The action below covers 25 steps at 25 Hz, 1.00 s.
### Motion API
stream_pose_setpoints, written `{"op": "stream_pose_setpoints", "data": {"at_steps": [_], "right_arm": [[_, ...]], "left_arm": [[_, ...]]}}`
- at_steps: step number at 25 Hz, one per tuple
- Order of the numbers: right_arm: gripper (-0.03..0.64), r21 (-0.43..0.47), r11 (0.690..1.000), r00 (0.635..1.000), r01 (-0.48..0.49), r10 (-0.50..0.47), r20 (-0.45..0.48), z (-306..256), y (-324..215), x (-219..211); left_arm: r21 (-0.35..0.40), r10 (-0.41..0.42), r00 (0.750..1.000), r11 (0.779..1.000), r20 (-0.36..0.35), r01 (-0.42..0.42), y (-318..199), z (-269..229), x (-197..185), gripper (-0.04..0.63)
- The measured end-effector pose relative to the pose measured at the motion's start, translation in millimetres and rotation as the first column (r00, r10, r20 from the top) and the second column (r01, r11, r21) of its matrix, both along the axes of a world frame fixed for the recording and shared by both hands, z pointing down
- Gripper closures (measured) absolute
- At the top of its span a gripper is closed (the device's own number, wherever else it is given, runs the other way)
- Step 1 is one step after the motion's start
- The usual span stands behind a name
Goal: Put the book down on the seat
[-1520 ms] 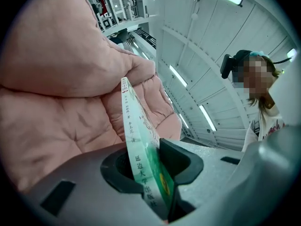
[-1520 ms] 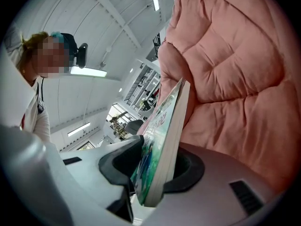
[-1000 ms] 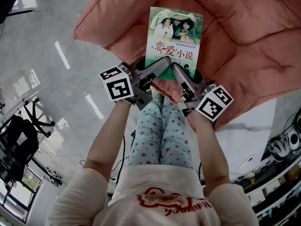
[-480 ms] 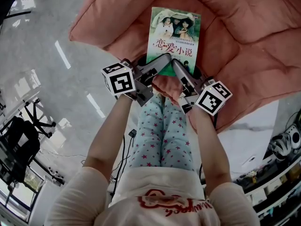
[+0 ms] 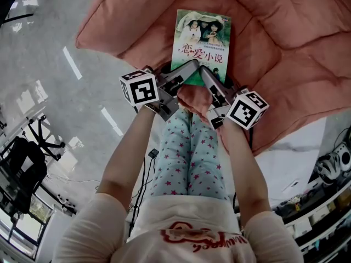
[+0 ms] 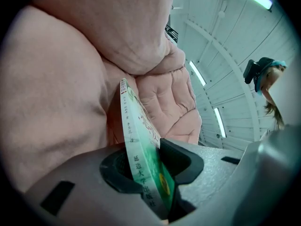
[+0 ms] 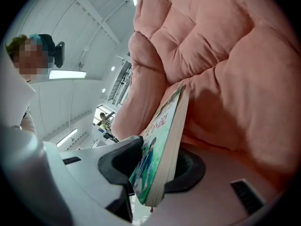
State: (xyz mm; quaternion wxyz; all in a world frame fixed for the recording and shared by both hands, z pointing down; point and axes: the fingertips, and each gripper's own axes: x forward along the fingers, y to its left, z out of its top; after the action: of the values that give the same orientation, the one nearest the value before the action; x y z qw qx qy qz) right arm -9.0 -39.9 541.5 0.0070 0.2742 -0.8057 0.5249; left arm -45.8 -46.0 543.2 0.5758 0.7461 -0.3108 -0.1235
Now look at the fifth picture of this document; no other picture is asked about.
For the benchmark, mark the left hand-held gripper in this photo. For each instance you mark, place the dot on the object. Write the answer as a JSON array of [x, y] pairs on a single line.
[[141, 89]]

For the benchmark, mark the white shirt with red print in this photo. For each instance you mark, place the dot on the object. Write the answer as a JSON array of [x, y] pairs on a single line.
[[181, 229]]

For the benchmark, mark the black office chair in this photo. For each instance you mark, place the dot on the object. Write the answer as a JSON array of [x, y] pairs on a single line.
[[27, 163]]

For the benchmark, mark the green cover book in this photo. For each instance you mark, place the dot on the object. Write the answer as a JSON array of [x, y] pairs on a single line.
[[203, 37]]

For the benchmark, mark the person's left forearm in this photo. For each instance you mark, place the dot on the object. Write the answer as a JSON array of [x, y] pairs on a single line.
[[127, 157]]

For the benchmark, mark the pink cushioned seat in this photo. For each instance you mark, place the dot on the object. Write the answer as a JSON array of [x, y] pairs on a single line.
[[288, 51]]

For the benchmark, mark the white headset device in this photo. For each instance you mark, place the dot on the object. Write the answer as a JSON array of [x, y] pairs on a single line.
[[333, 162]]

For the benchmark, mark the white marble-top cabinet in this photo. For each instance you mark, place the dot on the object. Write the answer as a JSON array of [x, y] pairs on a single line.
[[290, 160]]

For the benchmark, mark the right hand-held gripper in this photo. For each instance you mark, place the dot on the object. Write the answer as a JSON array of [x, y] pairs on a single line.
[[245, 111]]

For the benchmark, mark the black chair frame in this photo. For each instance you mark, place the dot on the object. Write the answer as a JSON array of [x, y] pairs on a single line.
[[11, 1]]

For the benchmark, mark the star-patterned light blue trousers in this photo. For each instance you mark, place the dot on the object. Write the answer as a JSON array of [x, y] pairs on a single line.
[[189, 163]]

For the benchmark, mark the person's right forearm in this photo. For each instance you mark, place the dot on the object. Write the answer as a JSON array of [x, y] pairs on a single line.
[[244, 168]]

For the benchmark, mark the black power adapter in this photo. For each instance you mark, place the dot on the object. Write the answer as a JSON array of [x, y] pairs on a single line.
[[153, 153]]

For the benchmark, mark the cluttered white shelf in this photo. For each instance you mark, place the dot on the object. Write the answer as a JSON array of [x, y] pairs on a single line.
[[321, 215]]

